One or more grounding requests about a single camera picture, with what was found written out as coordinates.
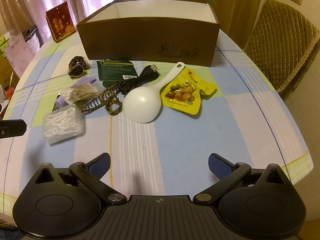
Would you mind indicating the clear floss pick box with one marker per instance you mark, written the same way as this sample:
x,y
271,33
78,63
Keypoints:
x,y
62,125

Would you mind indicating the brown curtain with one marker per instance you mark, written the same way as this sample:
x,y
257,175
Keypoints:
x,y
240,10

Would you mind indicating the small green box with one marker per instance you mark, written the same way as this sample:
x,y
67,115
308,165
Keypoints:
x,y
3,43

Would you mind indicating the quilted cover chair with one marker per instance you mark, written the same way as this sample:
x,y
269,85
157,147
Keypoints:
x,y
280,37

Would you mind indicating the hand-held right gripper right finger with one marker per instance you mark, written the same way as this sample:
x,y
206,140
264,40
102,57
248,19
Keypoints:
x,y
218,167

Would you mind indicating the leopard hair claw clip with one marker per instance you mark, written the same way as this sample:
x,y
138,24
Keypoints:
x,y
113,108

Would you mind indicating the red gift box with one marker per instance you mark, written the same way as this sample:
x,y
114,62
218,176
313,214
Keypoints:
x,y
60,22

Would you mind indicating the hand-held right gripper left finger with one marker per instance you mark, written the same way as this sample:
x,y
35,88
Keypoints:
x,y
100,166

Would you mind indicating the cotton swab bag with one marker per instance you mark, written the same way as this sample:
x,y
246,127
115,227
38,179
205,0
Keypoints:
x,y
82,92

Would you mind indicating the pink paper bag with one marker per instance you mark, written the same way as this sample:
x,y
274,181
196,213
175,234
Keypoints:
x,y
17,52

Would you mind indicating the checked cloth desktop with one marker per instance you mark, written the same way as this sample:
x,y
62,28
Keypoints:
x,y
187,140

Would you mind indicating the brown cardboard box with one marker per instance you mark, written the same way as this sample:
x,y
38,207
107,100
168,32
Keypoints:
x,y
150,37

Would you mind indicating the plain cardboard box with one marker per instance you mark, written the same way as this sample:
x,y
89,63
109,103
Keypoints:
x,y
7,72

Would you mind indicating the dark green card package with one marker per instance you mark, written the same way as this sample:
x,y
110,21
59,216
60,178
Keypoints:
x,y
112,71

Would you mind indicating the yellow snack packet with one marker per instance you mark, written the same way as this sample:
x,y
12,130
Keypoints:
x,y
182,93

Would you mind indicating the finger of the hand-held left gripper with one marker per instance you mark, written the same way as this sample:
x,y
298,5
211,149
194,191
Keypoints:
x,y
12,128

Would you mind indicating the dark scrunchie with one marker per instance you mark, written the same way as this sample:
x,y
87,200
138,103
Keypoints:
x,y
76,68

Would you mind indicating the white rice spoon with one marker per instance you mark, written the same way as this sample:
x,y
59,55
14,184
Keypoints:
x,y
141,105

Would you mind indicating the purple tube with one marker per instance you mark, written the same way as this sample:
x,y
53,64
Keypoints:
x,y
86,81

